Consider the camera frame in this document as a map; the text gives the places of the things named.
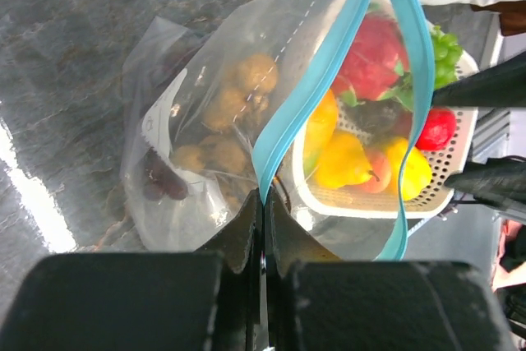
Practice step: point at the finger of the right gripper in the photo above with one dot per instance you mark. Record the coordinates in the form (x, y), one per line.
(499, 183)
(501, 86)

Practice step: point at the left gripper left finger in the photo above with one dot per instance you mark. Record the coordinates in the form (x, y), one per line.
(202, 300)

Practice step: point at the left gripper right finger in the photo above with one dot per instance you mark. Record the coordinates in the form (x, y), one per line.
(318, 302)

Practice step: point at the dark red plum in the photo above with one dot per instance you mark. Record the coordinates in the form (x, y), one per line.
(403, 124)

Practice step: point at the orange peach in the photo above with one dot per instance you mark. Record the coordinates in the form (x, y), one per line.
(381, 172)

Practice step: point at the dark purple grape bunch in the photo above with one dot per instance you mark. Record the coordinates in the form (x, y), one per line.
(158, 180)

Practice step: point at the yellow lemon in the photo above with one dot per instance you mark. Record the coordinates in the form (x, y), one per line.
(343, 162)

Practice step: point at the brown longan bunch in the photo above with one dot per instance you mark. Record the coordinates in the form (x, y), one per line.
(228, 123)

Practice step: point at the orange green mango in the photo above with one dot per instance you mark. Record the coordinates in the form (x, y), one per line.
(320, 127)

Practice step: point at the clear zip top bag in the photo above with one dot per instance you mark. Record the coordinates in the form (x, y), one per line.
(309, 40)

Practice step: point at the green grape bunch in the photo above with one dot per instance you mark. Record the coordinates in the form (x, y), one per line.
(447, 53)

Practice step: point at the red pomegranate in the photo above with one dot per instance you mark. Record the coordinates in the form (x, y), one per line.
(438, 130)

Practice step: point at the yellow bell pepper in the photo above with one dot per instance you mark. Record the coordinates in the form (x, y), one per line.
(417, 171)

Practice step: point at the white plastic basket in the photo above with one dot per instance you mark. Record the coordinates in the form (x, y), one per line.
(452, 162)

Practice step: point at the pink dragon fruit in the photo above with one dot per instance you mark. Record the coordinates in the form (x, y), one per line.
(375, 62)

